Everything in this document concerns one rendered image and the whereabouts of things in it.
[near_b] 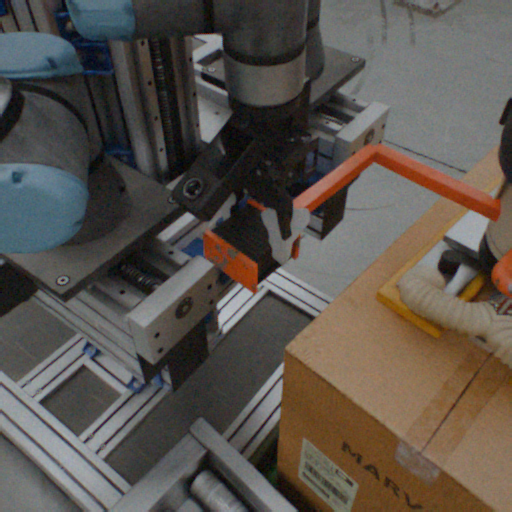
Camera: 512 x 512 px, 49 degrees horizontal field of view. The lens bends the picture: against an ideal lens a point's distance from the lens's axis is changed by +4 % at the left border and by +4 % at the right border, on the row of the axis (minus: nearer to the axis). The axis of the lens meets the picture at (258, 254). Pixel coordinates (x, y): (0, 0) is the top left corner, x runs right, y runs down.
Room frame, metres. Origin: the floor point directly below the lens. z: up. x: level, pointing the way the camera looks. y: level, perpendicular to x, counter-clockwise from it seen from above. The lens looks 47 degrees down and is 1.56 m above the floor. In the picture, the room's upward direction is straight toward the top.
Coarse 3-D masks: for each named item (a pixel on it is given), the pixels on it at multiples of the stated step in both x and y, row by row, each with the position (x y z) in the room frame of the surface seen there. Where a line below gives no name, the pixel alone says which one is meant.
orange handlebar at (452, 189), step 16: (368, 144) 0.66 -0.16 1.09; (352, 160) 0.62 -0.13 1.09; (368, 160) 0.62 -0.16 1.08; (384, 160) 0.63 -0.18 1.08; (400, 160) 0.62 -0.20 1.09; (336, 176) 0.58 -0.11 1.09; (352, 176) 0.60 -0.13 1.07; (416, 176) 0.59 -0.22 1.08; (432, 176) 0.58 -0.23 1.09; (448, 176) 0.58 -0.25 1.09; (320, 192) 0.55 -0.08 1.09; (448, 192) 0.56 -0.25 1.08; (464, 192) 0.55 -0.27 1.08; (480, 192) 0.55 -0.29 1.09; (480, 208) 0.53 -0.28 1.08; (496, 208) 0.52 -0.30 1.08; (496, 272) 0.42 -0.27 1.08
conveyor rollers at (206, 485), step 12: (204, 480) 0.38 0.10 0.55; (216, 480) 0.38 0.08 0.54; (192, 492) 0.37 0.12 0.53; (204, 492) 0.36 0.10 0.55; (216, 492) 0.36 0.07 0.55; (228, 492) 0.36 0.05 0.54; (204, 504) 0.35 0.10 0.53; (216, 504) 0.34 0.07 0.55; (228, 504) 0.34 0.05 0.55; (240, 504) 0.35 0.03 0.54
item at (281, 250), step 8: (304, 208) 0.47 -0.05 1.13; (264, 216) 0.45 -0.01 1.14; (272, 216) 0.44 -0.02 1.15; (296, 216) 0.46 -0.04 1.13; (304, 216) 0.47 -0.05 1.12; (264, 224) 0.45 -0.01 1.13; (272, 224) 0.44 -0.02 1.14; (296, 224) 0.46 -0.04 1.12; (304, 224) 0.46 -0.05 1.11; (272, 232) 0.44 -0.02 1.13; (296, 232) 0.45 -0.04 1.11; (272, 240) 0.44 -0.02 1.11; (280, 240) 0.43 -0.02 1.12; (288, 240) 0.43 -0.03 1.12; (272, 248) 0.44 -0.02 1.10; (280, 248) 0.43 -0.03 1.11; (288, 248) 0.43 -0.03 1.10; (272, 256) 0.44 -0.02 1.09; (280, 256) 0.43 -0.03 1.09; (288, 256) 0.44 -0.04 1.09
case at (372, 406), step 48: (336, 336) 0.42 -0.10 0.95; (384, 336) 0.42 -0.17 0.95; (432, 336) 0.42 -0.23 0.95; (288, 384) 0.39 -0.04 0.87; (336, 384) 0.35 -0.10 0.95; (384, 384) 0.35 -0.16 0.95; (432, 384) 0.35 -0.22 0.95; (480, 384) 0.35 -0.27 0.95; (288, 432) 0.39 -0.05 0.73; (336, 432) 0.33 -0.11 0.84; (384, 432) 0.29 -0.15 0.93; (432, 432) 0.29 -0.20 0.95; (480, 432) 0.29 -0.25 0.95; (288, 480) 0.38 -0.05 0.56; (336, 480) 0.32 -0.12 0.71; (384, 480) 0.28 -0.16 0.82; (432, 480) 0.25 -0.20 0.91; (480, 480) 0.24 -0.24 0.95
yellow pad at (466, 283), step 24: (456, 216) 0.63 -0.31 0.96; (432, 240) 0.58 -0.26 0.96; (408, 264) 0.53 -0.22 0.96; (432, 264) 0.53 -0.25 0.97; (456, 264) 0.51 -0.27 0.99; (480, 264) 0.53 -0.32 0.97; (384, 288) 0.49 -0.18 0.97; (456, 288) 0.48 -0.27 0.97; (480, 288) 0.49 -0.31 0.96; (408, 312) 0.45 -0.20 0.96
